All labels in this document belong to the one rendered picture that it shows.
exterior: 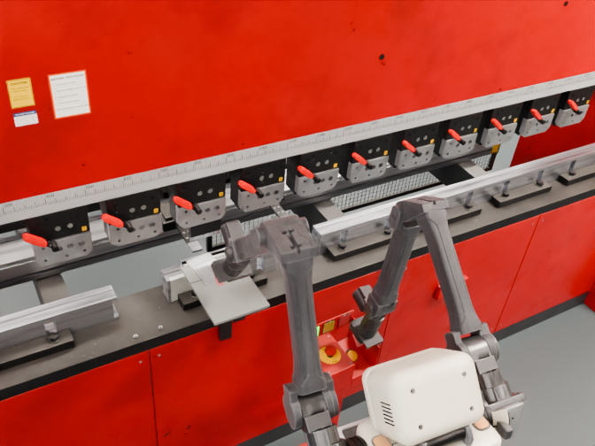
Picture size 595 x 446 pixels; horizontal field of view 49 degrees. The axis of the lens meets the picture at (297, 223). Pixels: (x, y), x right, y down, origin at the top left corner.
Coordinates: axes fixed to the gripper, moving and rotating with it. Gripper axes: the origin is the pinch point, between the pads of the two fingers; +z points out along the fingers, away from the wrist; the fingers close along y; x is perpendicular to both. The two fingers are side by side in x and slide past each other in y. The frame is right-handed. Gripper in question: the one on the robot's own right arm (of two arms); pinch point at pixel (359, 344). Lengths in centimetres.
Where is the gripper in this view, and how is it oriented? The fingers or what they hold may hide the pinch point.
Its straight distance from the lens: 216.5
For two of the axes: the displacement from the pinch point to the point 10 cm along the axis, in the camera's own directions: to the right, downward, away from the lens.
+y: -4.9, -7.3, 4.8
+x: -8.5, 2.8, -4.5
